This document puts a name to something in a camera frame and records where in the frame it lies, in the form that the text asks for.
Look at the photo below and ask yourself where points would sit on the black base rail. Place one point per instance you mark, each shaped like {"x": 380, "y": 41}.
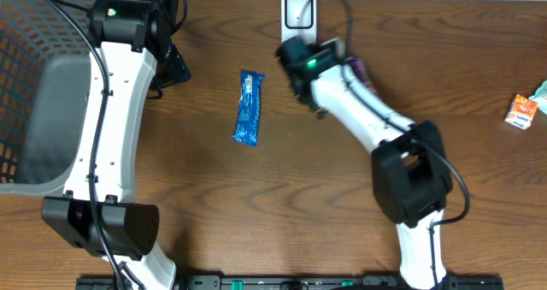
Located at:
{"x": 389, "y": 282}

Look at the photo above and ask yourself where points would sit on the small orange snack packet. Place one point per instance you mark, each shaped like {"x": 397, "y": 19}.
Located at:
{"x": 521, "y": 112}

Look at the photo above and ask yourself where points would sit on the mint green snack packet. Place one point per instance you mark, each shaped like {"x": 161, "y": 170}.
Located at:
{"x": 540, "y": 97}

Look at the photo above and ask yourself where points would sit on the red purple snack packet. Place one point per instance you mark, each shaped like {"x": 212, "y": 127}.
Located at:
{"x": 359, "y": 69}

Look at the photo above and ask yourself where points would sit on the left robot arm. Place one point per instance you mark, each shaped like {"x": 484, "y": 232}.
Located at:
{"x": 132, "y": 53}

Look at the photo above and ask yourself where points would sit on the white barcode scanner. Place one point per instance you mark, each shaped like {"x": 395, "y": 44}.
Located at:
{"x": 299, "y": 18}

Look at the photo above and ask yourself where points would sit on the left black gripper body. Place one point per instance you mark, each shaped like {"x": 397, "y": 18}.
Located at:
{"x": 173, "y": 68}

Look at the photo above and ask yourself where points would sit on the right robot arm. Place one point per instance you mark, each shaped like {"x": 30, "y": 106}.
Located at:
{"x": 410, "y": 180}

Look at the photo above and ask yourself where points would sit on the grey plastic mesh basket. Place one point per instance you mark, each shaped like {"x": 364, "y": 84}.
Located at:
{"x": 46, "y": 69}

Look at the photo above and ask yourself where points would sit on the blue snack bar wrapper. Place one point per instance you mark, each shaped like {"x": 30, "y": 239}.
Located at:
{"x": 249, "y": 107}

